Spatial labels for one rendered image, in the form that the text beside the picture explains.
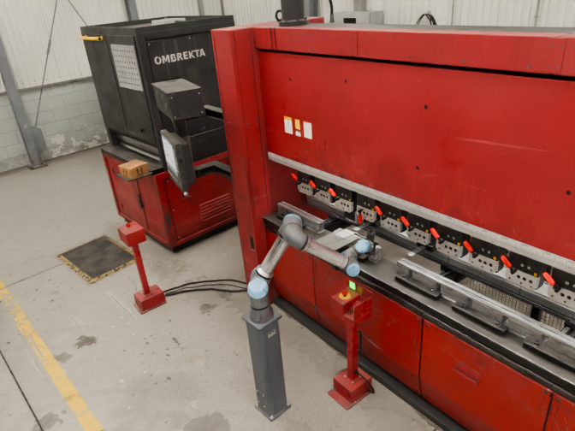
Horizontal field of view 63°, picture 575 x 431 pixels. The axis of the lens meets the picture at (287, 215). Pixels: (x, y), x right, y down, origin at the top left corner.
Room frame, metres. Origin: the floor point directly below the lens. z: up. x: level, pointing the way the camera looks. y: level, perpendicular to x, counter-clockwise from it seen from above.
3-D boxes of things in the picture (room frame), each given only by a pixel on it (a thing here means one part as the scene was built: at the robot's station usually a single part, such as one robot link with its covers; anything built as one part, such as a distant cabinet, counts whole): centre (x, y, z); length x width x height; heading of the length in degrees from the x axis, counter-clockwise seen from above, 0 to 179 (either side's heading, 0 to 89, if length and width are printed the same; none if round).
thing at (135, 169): (4.34, 1.47, 1.04); 0.30 x 0.26 x 0.12; 41
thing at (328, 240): (2.69, -0.30, 1.00); 0.26 x 0.18 x 0.01; 126
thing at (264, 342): (2.25, 0.21, 0.39); 0.18 x 0.18 x 0.77; 41
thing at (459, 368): (1.86, -0.90, 0.59); 0.15 x 0.02 x 0.07; 36
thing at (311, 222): (3.22, -0.10, 0.92); 0.50 x 0.06 x 0.10; 36
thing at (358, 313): (2.33, -0.35, 0.75); 0.20 x 0.16 x 0.18; 36
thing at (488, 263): (1.99, -0.99, 1.26); 0.15 x 0.09 x 0.17; 36
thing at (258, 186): (3.67, 0.01, 1.15); 0.85 x 0.25 x 2.30; 126
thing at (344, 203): (2.80, -0.41, 1.26); 0.15 x 0.09 x 0.17; 36
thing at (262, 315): (2.25, 0.21, 0.82); 0.15 x 0.15 x 0.10
